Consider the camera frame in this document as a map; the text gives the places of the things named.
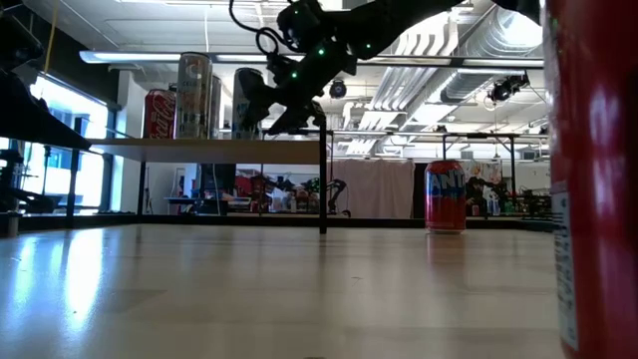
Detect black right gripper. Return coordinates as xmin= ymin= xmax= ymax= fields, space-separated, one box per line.
xmin=242 ymin=39 xmax=359 ymax=135

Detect Celsius Arctic Vibe can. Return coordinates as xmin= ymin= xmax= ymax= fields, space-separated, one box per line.
xmin=231 ymin=67 xmax=266 ymax=141

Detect Celsius Tropical Vibe can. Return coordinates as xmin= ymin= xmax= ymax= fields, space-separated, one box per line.
xmin=174 ymin=51 xmax=213 ymax=141

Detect red Coca-Cola can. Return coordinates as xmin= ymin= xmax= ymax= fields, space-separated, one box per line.
xmin=143 ymin=88 xmax=177 ymax=141
xmin=541 ymin=0 xmax=638 ymax=359

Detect red Fanta can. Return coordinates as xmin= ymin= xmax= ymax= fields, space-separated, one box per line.
xmin=424 ymin=159 xmax=468 ymax=234

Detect wooden shelf black metal legs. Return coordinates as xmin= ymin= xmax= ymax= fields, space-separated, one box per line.
xmin=67 ymin=117 xmax=330 ymax=235

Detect black cabinet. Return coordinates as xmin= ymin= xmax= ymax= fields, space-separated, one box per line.
xmin=201 ymin=163 xmax=236 ymax=198

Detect white curtain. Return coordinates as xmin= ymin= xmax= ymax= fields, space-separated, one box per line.
xmin=332 ymin=158 xmax=416 ymax=219

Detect long white light bar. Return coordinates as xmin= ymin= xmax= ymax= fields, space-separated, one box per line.
xmin=78 ymin=49 xmax=545 ymax=70

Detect bright window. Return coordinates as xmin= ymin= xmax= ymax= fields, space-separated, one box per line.
xmin=19 ymin=72 xmax=110 ymax=210

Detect black metal rack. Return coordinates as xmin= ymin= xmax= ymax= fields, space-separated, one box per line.
xmin=441 ymin=131 xmax=519 ymax=216

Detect colourful art poster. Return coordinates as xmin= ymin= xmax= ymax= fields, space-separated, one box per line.
xmin=461 ymin=159 xmax=503 ymax=200

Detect black spotlight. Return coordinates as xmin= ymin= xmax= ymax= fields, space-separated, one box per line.
xmin=486 ymin=73 xmax=530 ymax=104

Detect black stand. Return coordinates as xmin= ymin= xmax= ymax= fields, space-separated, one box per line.
xmin=0 ymin=149 xmax=56 ymax=215

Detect black dome camera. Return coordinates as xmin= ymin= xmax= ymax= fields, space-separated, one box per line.
xmin=328 ymin=78 xmax=349 ymax=100

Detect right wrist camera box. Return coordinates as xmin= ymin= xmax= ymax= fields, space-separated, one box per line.
xmin=276 ymin=0 xmax=328 ymax=54

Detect black metal rig frame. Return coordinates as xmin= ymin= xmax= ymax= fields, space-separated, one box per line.
xmin=0 ymin=211 xmax=555 ymax=238

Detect silver ventilation duct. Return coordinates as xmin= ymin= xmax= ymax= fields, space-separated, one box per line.
xmin=438 ymin=4 xmax=544 ymax=104

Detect yellow cable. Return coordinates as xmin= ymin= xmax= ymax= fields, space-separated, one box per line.
xmin=46 ymin=0 xmax=58 ymax=74

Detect grey post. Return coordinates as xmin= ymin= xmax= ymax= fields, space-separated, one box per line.
xmin=4 ymin=211 xmax=21 ymax=238

